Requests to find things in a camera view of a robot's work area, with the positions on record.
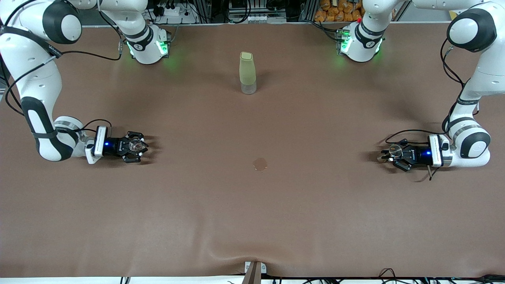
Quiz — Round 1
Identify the steel double cone jigger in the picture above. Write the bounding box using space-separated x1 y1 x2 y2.
377 144 403 163

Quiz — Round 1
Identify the frosted green tall bottle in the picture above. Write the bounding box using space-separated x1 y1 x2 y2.
239 51 257 95

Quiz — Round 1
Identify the brown table mat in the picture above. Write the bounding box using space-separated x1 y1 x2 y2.
0 22 505 278

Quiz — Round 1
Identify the orange snack bags pile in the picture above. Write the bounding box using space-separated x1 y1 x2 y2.
314 0 365 22

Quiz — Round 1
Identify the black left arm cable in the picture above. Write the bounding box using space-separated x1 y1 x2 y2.
385 24 474 182

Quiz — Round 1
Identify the metal camera stand bracket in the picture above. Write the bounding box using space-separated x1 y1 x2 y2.
241 261 267 284

